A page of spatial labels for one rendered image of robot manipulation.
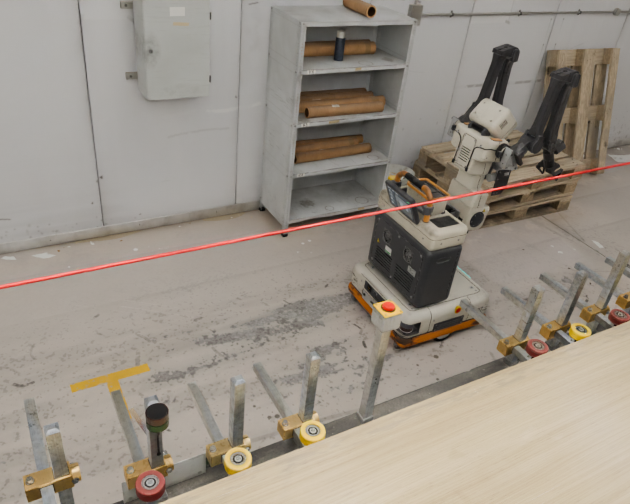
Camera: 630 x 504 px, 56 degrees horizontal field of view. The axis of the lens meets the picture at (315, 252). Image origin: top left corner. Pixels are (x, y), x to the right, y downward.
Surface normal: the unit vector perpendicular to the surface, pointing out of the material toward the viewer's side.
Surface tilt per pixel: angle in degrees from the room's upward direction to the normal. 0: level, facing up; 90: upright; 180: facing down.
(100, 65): 90
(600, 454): 0
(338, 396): 0
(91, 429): 0
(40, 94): 90
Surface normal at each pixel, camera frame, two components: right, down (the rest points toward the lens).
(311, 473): 0.10, -0.83
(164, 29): 0.48, 0.52
